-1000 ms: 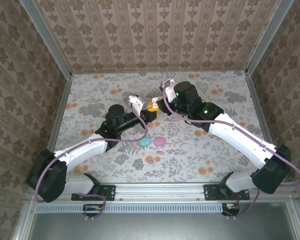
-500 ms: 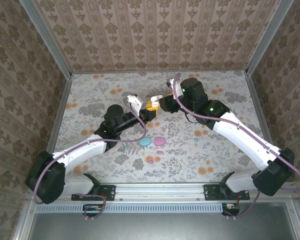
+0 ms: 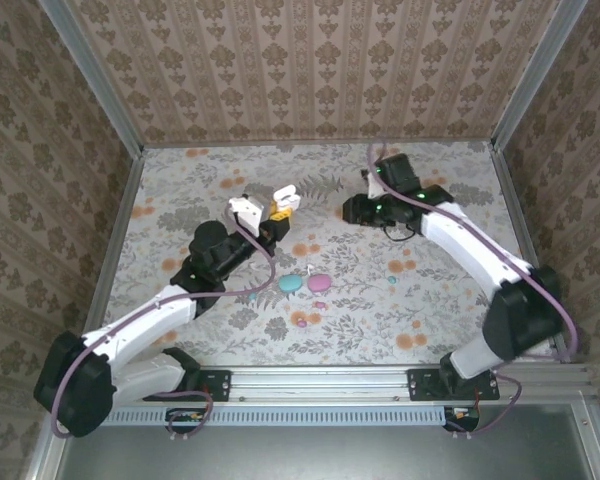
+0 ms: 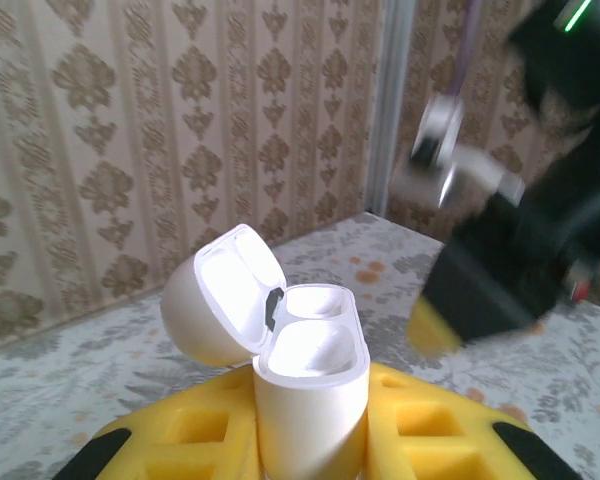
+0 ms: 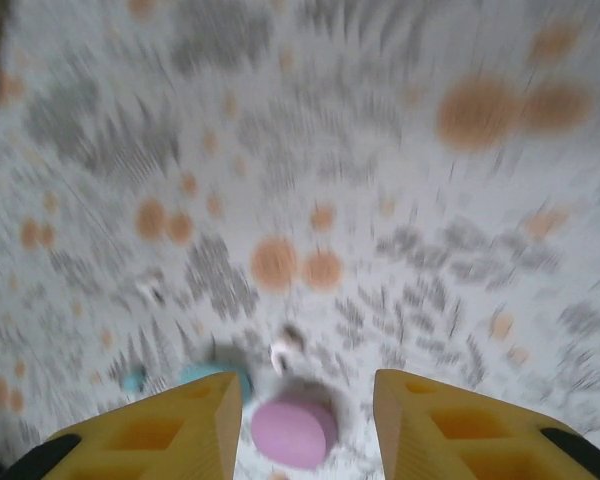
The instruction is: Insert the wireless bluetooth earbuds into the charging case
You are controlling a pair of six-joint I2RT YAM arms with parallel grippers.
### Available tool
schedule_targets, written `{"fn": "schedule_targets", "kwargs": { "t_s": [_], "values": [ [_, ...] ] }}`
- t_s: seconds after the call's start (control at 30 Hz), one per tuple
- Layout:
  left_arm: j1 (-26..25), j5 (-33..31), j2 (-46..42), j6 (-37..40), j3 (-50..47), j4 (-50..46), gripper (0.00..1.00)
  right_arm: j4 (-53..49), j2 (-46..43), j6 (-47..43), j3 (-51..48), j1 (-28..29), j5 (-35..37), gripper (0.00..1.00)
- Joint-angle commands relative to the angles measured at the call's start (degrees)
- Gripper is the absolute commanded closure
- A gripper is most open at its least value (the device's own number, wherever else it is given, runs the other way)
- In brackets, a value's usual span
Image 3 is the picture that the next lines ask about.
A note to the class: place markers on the white earbud charging case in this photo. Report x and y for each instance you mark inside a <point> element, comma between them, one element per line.
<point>286,192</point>

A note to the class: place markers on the teal earbud charging case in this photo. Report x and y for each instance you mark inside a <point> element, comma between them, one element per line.
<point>290,283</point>

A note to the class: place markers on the pink earbud charging case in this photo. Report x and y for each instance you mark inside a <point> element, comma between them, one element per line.
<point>319,283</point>

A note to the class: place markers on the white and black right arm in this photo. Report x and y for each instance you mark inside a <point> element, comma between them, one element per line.
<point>470,245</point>

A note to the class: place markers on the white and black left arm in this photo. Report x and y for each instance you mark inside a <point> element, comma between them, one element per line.
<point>145,315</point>

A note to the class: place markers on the floral tablecloth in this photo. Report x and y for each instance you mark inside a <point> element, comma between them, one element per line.
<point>360,325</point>

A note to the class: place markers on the aluminium extrusion beam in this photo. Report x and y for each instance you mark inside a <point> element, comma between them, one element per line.
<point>320,385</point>

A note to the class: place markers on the grey metal sheet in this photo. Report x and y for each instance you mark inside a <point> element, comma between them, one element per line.
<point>330,455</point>

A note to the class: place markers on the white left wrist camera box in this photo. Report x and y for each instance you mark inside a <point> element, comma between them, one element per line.
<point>247,210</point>

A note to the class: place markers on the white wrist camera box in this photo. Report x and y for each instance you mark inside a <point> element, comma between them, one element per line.
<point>374,187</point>
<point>247,210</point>

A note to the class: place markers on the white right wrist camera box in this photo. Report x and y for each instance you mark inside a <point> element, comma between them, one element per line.
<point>374,187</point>

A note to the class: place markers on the aluminium frame side rail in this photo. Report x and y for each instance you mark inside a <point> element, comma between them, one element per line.
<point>115,245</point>
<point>517,215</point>

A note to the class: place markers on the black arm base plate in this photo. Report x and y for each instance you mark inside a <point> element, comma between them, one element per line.
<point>215,385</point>
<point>425,385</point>

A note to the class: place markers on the aluminium frame post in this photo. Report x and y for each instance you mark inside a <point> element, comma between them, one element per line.
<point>95,80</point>
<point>535,80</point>

